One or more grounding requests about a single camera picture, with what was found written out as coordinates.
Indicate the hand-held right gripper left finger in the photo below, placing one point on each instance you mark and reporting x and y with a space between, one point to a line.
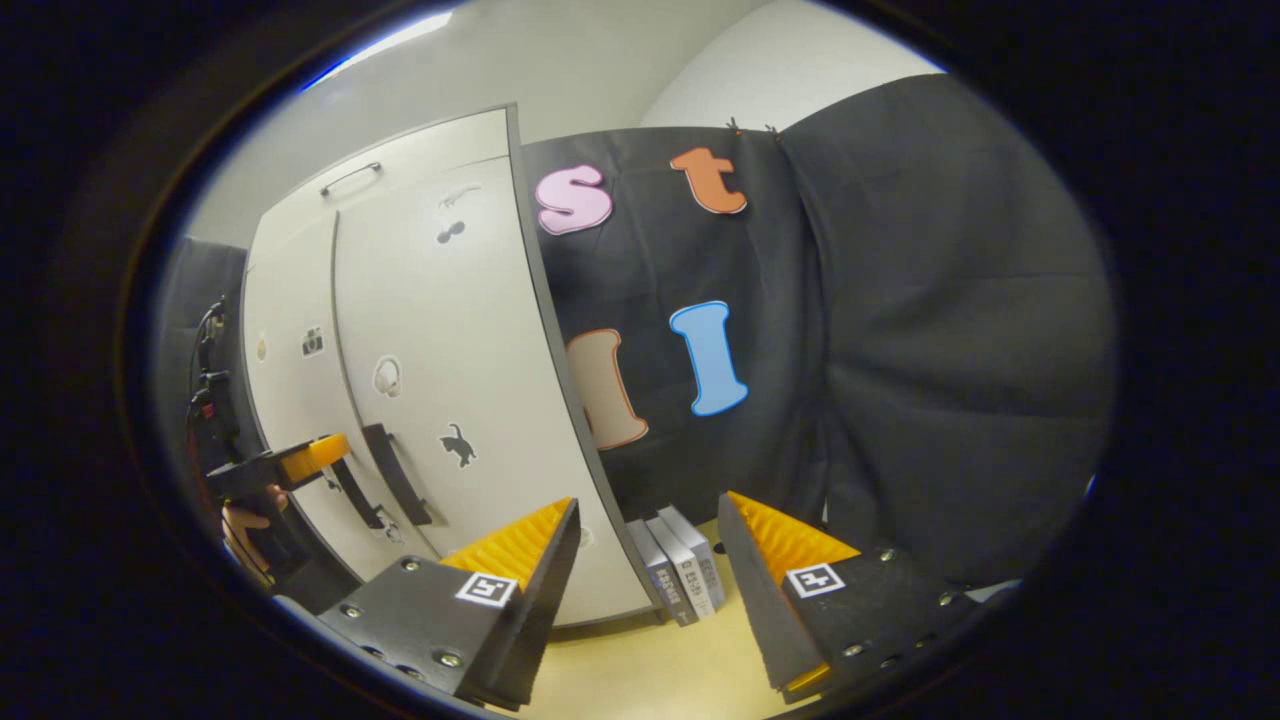
535 610

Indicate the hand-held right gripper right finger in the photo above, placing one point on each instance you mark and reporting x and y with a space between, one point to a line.
760 600

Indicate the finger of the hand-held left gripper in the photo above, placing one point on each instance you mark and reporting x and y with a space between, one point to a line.
315 458

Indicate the white shoe cabinet door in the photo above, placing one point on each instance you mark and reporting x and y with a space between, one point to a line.
290 400
470 330

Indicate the white shoe cabinet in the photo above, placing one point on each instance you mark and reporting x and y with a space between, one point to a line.
519 150

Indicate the white cabinet drawer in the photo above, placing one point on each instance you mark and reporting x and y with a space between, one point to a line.
430 155

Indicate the grey blue book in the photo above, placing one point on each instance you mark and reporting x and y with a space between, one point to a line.
705 560

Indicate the dark book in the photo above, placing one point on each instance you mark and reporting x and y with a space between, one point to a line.
660 580

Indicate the black backdrop cloth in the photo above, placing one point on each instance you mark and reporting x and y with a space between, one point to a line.
950 350

